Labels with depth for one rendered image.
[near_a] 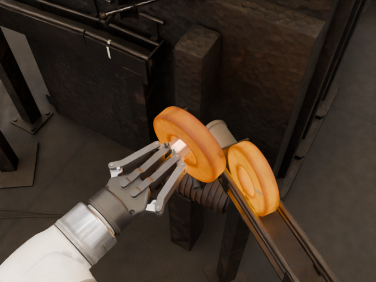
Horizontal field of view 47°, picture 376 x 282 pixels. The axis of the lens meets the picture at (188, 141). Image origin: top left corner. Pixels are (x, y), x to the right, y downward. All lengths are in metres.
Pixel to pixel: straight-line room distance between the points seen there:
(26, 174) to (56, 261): 1.16
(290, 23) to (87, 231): 0.59
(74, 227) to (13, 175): 1.16
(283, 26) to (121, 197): 0.49
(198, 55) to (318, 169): 0.95
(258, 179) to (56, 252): 0.38
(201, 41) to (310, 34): 0.24
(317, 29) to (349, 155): 0.98
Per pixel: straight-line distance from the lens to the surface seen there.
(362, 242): 1.70
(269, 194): 0.84
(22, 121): 1.96
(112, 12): 0.93
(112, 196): 0.69
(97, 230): 0.68
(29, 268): 0.67
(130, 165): 0.76
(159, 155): 0.75
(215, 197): 1.09
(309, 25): 0.96
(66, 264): 0.66
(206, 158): 0.72
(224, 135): 0.96
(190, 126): 0.71
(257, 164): 0.83
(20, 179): 1.80
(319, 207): 1.71
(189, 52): 0.98
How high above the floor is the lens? 1.48
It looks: 56 degrees down
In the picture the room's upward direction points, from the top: straight up
